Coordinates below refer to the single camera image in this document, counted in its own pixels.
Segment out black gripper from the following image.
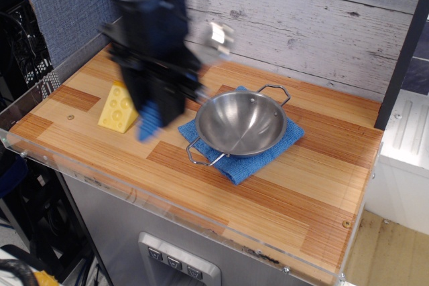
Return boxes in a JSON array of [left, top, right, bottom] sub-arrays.
[[106, 0, 202, 127]]

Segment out blue handled metal spoon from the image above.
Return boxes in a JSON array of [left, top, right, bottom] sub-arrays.
[[138, 22, 235, 141]]

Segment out clear acrylic counter guard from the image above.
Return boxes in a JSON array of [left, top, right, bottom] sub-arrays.
[[1, 49, 382, 285]]

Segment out yellow toy cheese wedge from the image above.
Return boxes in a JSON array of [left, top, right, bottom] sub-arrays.
[[97, 81, 139, 134]]

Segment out blue folded cloth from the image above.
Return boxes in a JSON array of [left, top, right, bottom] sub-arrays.
[[178, 86, 304, 185]]

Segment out black plastic crate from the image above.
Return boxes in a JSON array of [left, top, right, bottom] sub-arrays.
[[1, 0, 53, 101]]

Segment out silver dispenser button panel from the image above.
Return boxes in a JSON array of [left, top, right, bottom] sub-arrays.
[[138, 232, 222, 285]]

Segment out white ribbed side appliance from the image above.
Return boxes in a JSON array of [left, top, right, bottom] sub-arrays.
[[365, 90, 428, 234]]

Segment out steel bowl with handles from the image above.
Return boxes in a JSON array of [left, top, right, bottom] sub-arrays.
[[186, 84, 291, 166]]

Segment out black braided cable sleeve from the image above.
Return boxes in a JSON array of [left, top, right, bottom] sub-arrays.
[[0, 259, 38, 286]]

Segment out dark grey right post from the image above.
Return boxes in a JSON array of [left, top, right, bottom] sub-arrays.
[[374, 0, 428, 131]]

